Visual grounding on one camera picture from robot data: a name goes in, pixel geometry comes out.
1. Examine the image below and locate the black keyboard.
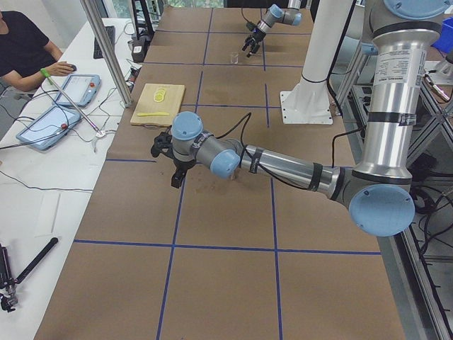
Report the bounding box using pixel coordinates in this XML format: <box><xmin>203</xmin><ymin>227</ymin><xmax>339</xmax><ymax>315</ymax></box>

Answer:
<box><xmin>93</xmin><ymin>25</ymin><xmax>117</xmax><ymax>60</ymax></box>

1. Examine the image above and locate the aluminium frame post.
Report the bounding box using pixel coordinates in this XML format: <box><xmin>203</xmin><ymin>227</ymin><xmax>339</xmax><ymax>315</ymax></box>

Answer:
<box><xmin>80</xmin><ymin>0</ymin><xmax>132</xmax><ymax>108</ymax></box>

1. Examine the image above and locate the steel diagonal rod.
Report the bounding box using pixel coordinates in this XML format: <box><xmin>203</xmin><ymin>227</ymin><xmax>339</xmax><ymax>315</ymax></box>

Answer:
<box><xmin>40</xmin><ymin>68</ymin><xmax>106</xmax><ymax>138</ymax></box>

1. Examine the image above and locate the bamboo cutting board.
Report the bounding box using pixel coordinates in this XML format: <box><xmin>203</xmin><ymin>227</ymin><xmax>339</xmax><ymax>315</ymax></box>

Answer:
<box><xmin>130</xmin><ymin>84</ymin><xmax>185</xmax><ymax>126</ymax></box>

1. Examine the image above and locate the black tripod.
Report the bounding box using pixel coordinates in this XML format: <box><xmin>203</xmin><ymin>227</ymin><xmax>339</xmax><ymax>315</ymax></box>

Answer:
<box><xmin>1</xmin><ymin>237</ymin><xmax>59</xmax><ymax>312</ymax></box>

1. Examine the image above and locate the blue teach pendant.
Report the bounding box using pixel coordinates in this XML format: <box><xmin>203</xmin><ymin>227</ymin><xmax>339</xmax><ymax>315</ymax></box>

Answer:
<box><xmin>61</xmin><ymin>74</ymin><xmax>101</xmax><ymax>108</ymax></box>
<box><xmin>16</xmin><ymin>106</ymin><xmax>81</xmax><ymax>151</ymax></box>

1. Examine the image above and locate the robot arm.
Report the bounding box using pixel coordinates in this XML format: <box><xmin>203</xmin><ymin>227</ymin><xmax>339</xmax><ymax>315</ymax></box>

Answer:
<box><xmin>242</xmin><ymin>0</ymin><xmax>302</xmax><ymax>57</ymax></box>
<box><xmin>151</xmin><ymin>1</ymin><xmax>450</xmax><ymax>237</ymax></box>

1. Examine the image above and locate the right blue teach pendant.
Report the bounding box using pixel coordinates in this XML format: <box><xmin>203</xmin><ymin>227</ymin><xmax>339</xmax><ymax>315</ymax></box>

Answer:
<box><xmin>61</xmin><ymin>74</ymin><xmax>101</xmax><ymax>108</ymax></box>

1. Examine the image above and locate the yellow plastic knife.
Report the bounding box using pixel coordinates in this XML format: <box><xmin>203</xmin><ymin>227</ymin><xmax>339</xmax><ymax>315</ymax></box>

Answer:
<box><xmin>137</xmin><ymin>111</ymin><xmax>170</xmax><ymax>117</ymax></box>

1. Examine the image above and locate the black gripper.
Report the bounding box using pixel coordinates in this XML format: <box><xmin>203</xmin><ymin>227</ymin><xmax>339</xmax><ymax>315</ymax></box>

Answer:
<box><xmin>241</xmin><ymin>29</ymin><xmax>265</xmax><ymax>57</ymax></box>
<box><xmin>150</xmin><ymin>132</ymin><xmax>197</xmax><ymax>188</ymax></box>

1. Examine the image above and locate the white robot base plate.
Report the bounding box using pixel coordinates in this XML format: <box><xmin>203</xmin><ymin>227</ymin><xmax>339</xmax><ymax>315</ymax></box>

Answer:
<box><xmin>280</xmin><ymin>90</ymin><xmax>333</xmax><ymax>125</ymax></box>

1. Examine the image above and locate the seated man in black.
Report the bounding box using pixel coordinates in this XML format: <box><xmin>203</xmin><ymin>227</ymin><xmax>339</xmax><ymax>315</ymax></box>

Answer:
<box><xmin>1</xmin><ymin>11</ymin><xmax>73</xmax><ymax>92</ymax></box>

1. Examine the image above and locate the clear glass cup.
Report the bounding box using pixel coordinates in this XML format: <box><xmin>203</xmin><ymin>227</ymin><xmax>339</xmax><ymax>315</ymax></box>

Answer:
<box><xmin>229</xmin><ymin>52</ymin><xmax>239</xmax><ymax>64</ymax></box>

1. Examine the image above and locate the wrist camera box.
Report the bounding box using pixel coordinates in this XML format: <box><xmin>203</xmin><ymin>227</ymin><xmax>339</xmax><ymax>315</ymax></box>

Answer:
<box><xmin>246</xmin><ymin>22</ymin><xmax>256</xmax><ymax>31</ymax></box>

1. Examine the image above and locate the left blue teach pendant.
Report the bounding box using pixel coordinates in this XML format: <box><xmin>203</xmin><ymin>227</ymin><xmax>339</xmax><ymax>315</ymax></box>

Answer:
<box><xmin>16</xmin><ymin>106</ymin><xmax>81</xmax><ymax>151</ymax></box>

